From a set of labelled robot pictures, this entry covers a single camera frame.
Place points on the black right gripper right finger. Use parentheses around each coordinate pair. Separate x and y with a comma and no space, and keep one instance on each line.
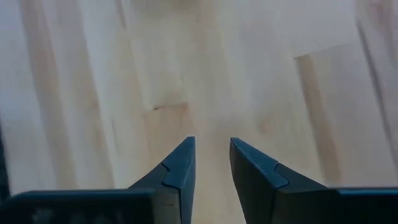
(264,193)

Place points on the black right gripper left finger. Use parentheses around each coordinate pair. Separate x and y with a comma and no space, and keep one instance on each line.
(174,193)

